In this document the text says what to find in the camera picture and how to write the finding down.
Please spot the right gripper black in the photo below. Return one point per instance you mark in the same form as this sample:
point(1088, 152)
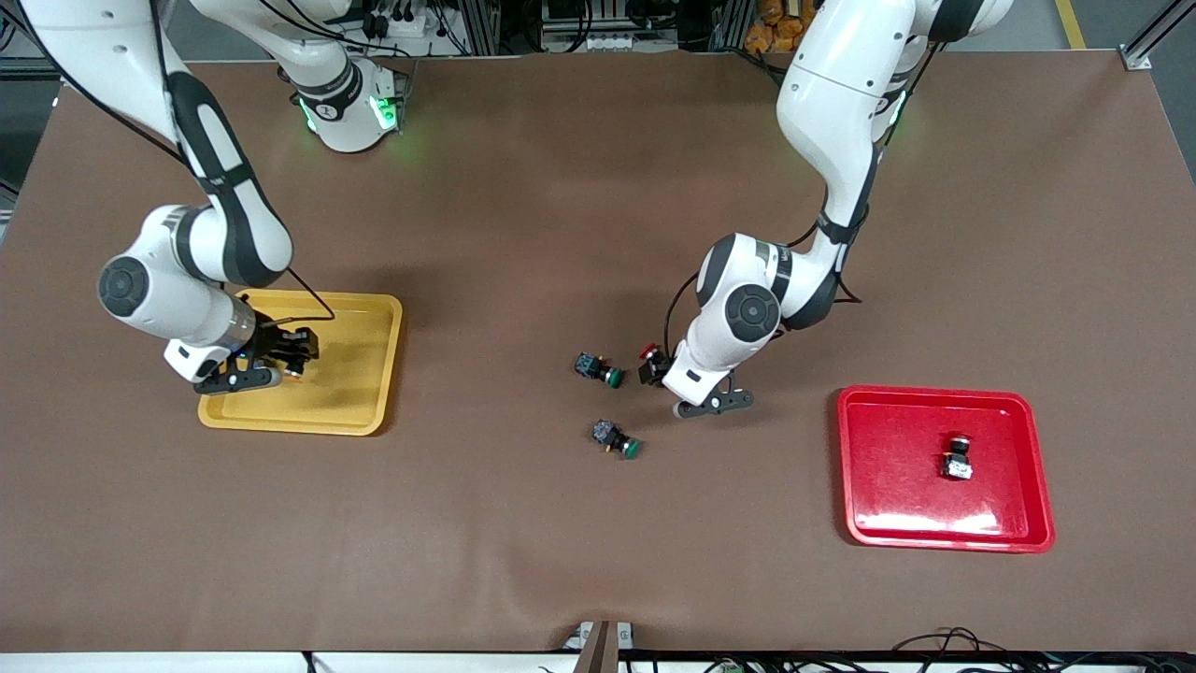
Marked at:
point(274, 343)

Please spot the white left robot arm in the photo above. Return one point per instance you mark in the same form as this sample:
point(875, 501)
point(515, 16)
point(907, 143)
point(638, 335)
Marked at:
point(841, 93)

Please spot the grey metal table clamp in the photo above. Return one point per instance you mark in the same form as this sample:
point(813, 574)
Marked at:
point(598, 640)

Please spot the white power strip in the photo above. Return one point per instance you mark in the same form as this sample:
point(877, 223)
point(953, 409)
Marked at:
point(408, 25)

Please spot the aluminium frame post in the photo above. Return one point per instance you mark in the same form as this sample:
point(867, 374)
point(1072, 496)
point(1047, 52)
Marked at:
point(1135, 58)
point(23, 65)

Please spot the orange packets pile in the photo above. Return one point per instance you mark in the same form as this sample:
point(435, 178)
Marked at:
point(775, 28)

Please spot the green push button switch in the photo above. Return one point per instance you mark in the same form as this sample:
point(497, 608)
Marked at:
point(607, 433)
point(589, 365)

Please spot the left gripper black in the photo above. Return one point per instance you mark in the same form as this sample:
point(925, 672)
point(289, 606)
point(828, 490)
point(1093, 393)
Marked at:
point(655, 370)

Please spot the red plastic tray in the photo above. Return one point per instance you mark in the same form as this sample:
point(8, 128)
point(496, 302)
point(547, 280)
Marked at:
point(897, 505)

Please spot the yellow push button switch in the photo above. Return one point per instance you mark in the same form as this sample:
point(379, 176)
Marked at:
point(295, 372)

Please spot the yellow plastic tray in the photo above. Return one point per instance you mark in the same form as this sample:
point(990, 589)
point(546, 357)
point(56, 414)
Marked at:
point(355, 374)

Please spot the brown table mat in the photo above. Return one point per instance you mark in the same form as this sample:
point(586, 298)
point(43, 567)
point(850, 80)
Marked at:
point(598, 561)

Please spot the black background equipment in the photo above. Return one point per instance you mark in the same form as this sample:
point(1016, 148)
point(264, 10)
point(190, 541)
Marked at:
point(523, 23)

